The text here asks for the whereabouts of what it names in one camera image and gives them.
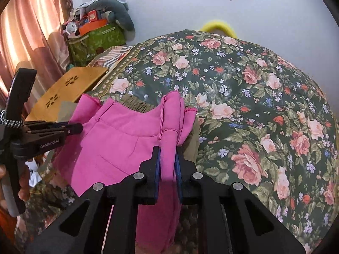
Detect orange box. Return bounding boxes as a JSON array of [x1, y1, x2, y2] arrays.
[[78, 19, 107, 36]]

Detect person's left hand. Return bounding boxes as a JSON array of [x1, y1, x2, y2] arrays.
[[1, 164, 30, 213]]

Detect green patterned bag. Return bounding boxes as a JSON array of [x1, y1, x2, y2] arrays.
[[68, 23, 126, 66]]

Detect pink pants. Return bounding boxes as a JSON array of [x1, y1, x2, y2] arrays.
[[53, 91, 196, 253]]

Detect yellow fuzzy item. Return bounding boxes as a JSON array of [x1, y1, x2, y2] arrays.
[[200, 20, 237, 38]]

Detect wooden board with flower cutouts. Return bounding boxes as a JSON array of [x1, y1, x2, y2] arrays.
[[25, 67, 107, 121]]

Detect grey plush toy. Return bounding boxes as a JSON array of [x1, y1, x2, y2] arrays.
[[85, 0, 135, 32]]

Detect pink curtain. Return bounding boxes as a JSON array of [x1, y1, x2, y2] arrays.
[[0, 0, 78, 104]]

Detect olive green shorts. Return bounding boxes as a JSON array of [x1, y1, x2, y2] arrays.
[[57, 94, 200, 163]]

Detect floral bedspread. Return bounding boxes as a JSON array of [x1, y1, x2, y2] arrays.
[[15, 29, 339, 254]]

